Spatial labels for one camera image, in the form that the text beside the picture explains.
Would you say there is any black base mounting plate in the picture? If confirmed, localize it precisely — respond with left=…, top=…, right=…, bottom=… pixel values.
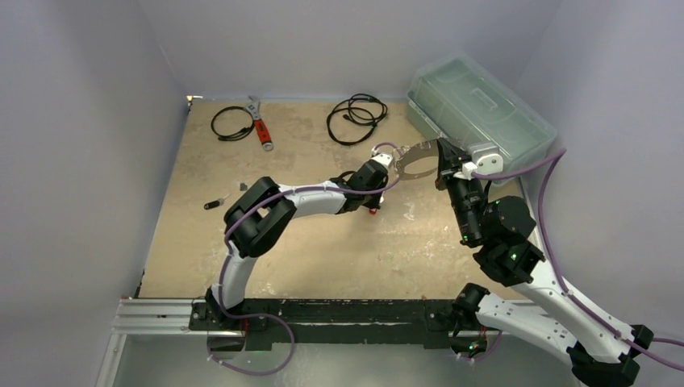
left=189, top=298, right=498, bottom=357

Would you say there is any aluminium frame rail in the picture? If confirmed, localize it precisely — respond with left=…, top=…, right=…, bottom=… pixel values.
left=111, top=298, right=536, bottom=338

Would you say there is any red handled adjustable wrench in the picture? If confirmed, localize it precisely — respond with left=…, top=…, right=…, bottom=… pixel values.
left=245, top=96, right=273, bottom=152

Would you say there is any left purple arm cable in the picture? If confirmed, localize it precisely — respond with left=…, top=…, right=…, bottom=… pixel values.
left=218, top=142, right=402, bottom=316

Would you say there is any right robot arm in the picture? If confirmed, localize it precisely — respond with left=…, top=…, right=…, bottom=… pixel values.
left=436, top=138, right=653, bottom=386

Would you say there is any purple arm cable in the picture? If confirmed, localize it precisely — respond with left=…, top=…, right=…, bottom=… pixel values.
left=469, top=148, right=684, bottom=371
left=218, top=142, right=402, bottom=316

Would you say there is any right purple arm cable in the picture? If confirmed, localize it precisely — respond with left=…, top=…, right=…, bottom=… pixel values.
left=469, top=148, right=684, bottom=371

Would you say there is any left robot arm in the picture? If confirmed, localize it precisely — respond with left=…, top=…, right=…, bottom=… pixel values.
left=206, top=153, right=393, bottom=330

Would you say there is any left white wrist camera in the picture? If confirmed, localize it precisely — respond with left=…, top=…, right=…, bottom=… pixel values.
left=370, top=152, right=394, bottom=170

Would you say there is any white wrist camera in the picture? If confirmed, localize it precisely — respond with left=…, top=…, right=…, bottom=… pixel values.
left=455, top=153, right=503, bottom=181
left=370, top=152, right=394, bottom=170

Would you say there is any black coiled cable centre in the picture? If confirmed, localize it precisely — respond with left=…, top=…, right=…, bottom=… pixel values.
left=326, top=94, right=389, bottom=147

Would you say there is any clear plastic storage box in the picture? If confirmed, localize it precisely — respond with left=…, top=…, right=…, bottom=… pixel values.
left=407, top=53, right=557, bottom=185

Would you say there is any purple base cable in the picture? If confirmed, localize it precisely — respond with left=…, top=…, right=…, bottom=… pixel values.
left=457, top=328, right=506, bottom=364
left=206, top=311, right=297, bottom=376

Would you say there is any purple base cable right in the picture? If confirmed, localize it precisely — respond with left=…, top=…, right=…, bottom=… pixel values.
left=457, top=328, right=506, bottom=364

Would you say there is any large metal keyring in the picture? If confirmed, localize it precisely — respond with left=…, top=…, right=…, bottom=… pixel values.
left=390, top=139, right=438, bottom=181

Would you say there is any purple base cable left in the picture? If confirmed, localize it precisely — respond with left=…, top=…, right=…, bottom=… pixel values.
left=206, top=311, right=297, bottom=376

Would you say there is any black coiled cable left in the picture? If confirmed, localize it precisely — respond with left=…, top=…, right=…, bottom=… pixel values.
left=210, top=105, right=256, bottom=143

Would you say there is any black coiled cable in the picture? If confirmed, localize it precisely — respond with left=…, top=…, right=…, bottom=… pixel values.
left=326, top=94, right=389, bottom=147
left=210, top=105, right=256, bottom=143

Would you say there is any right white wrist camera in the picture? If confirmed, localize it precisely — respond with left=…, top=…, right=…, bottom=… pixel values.
left=455, top=153, right=503, bottom=181

